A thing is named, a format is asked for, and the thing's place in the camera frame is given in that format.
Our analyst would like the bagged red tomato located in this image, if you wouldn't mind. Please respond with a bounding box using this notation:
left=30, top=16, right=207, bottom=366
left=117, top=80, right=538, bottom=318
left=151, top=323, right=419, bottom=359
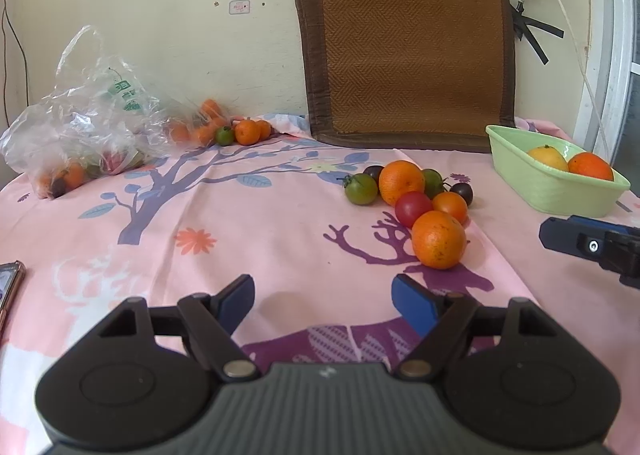
left=102, top=150, right=129, bottom=174

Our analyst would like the smartphone with gold case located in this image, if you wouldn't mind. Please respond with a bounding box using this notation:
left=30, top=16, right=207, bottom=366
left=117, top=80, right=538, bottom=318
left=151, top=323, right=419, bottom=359
left=0, top=260, right=27, bottom=331

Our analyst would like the small orange tomato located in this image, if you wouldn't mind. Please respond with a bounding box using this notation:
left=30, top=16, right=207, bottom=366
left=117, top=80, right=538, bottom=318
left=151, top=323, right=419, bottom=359
left=432, top=192, right=469, bottom=224

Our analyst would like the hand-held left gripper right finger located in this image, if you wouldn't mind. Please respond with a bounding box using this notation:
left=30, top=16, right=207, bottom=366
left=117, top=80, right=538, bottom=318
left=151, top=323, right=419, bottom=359
left=391, top=273, right=558, bottom=381

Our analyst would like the clear plastic bag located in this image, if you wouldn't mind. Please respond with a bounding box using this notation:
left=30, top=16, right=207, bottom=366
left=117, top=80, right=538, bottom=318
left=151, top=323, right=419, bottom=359
left=0, top=25, right=233, bottom=200

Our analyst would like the yellow pear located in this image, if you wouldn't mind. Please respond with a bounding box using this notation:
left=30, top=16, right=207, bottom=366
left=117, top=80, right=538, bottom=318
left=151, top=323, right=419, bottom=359
left=526, top=144, right=570, bottom=173

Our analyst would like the long white cable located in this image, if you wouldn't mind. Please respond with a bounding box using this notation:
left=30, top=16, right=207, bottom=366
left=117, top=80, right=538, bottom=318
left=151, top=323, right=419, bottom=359
left=534, top=0, right=612, bottom=148

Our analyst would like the pile of small oranges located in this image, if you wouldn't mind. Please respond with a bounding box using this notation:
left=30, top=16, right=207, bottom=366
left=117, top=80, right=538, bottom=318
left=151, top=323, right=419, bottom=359
left=167, top=99, right=272, bottom=147

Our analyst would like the black tape cross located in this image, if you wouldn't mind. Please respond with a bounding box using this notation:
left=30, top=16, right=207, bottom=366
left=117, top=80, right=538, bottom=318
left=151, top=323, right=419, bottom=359
left=510, top=0, right=566, bottom=66

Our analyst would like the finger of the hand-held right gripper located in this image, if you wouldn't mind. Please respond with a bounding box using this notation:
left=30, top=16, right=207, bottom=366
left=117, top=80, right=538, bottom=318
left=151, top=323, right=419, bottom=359
left=539, top=218, right=640, bottom=288
left=567, top=214, right=640, bottom=236

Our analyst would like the light green plastic basket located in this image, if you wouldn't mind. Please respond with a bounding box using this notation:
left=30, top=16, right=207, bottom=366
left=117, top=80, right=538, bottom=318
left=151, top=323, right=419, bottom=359
left=485, top=124, right=632, bottom=217

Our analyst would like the frosted window pane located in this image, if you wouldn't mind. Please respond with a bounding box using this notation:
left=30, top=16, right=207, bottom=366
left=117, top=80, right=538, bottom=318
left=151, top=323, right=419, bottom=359
left=612, top=75, right=640, bottom=171

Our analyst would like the brown woven seat cushion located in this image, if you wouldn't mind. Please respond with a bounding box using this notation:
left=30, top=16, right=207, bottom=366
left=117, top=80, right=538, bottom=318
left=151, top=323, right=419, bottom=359
left=294, top=0, right=517, bottom=154

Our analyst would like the small bagged orange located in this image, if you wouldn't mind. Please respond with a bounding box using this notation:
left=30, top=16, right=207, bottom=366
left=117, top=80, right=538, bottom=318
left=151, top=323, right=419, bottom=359
left=62, top=162, right=89, bottom=188

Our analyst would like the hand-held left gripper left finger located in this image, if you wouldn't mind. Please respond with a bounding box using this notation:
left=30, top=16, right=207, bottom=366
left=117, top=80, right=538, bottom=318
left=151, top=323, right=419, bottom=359
left=97, top=274, right=263, bottom=382

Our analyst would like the thin black cable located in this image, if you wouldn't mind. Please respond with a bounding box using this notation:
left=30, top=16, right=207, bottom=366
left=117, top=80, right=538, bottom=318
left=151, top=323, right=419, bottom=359
left=0, top=0, right=30, bottom=128

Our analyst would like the white window frame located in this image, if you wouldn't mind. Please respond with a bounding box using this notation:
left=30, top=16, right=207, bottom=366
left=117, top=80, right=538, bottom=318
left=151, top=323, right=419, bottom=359
left=572, top=0, right=640, bottom=176

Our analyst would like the pink printed bedsheet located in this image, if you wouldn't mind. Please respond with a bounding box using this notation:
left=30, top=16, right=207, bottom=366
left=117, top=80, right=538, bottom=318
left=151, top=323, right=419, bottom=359
left=0, top=112, right=640, bottom=455

